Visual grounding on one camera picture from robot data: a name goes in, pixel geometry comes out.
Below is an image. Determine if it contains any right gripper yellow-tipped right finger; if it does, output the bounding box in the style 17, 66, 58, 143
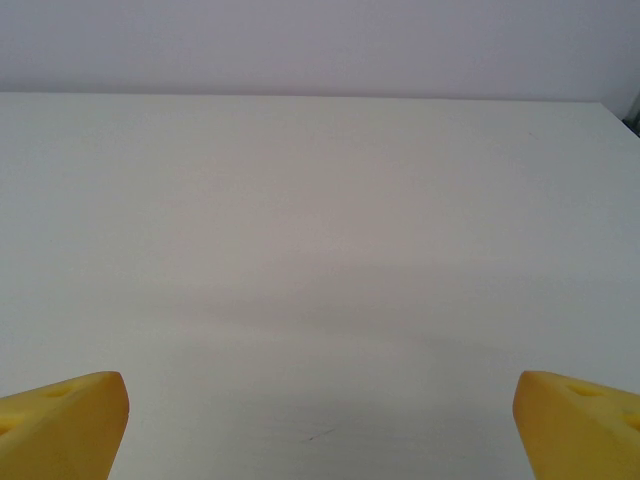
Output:
513, 369, 640, 480

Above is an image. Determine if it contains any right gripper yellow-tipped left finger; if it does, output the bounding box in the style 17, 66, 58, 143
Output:
0, 370, 131, 480

